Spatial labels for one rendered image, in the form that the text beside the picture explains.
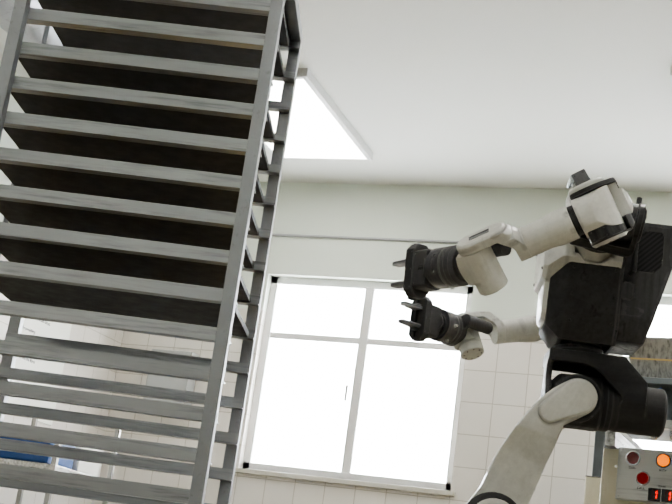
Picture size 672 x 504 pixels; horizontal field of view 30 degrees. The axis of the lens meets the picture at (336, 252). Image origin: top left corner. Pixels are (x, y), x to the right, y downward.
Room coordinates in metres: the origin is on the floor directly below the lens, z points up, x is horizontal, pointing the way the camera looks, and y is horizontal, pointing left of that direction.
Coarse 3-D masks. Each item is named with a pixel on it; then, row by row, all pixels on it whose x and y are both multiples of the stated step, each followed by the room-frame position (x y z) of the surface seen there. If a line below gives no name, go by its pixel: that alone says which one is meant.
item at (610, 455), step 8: (608, 448) 3.43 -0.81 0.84; (616, 448) 3.41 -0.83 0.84; (608, 456) 3.42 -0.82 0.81; (616, 456) 3.42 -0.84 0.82; (608, 464) 3.42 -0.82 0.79; (616, 464) 3.41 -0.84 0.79; (608, 472) 3.42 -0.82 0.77; (616, 472) 3.41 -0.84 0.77; (608, 480) 3.42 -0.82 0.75; (616, 480) 3.41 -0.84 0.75; (600, 488) 3.43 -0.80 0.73; (608, 488) 3.42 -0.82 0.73; (600, 496) 3.43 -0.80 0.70; (608, 496) 3.42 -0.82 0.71
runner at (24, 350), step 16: (0, 352) 2.79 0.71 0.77; (16, 352) 2.78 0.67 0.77; (32, 352) 2.78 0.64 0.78; (48, 352) 2.78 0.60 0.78; (64, 352) 2.78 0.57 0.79; (80, 352) 2.77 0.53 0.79; (96, 352) 2.77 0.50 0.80; (112, 368) 2.78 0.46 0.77; (128, 368) 2.77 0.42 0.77; (144, 368) 2.76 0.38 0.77; (160, 368) 2.76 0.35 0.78; (176, 368) 2.76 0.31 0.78; (192, 368) 2.76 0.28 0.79; (208, 368) 2.76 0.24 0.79
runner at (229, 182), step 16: (0, 160) 2.80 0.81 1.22; (16, 160) 2.79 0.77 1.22; (32, 160) 2.79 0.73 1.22; (48, 160) 2.79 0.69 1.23; (64, 160) 2.78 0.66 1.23; (80, 160) 2.78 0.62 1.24; (96, 160) 2.78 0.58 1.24; (112, 160) 2.78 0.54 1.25; (128, 176) 2.79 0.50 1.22; (144, 176) 2.77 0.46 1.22; (160, 176) 2.77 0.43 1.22; (176, 176) 2.77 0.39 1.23; (192, 176) 2.76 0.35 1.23; (208, 176) 2.76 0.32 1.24; (224, 176) 2.76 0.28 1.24; (240, 176) 2.76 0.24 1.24
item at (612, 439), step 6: (606, 432) 3.40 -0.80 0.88; (612, 432) 3.39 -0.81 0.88; (618, 432) 3.42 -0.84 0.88; (606, 438) 3.40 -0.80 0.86; (612, 438) 3.39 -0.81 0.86; (618, 438) 3.43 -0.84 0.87; (624, 438) 3.51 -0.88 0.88; (630, 438) 3.58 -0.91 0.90; (606, 444) 3.40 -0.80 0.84; (612, 444) 3.39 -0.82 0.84; (618, 444) 3.43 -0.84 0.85; (624, 444) 3.51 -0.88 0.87; (630, 444) 3.60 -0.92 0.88; (636, 444) 3.68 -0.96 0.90
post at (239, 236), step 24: (264, 48) 2.72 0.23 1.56; (264, 72) 2.72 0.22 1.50; (264, 96) 2.72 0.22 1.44; (264, 120) 2.73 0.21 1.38; (240, 192) 2.72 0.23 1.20; (240, 216) 2.72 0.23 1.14; (240, 240) 2.72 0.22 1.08; (240, 264) 2.72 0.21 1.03; (216, 336) 2.72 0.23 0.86; (216, 360) 2.72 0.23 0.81; (216, 384) 2.72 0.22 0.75; (216, 408) 2.72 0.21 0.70; (192, 480) 2.72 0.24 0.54
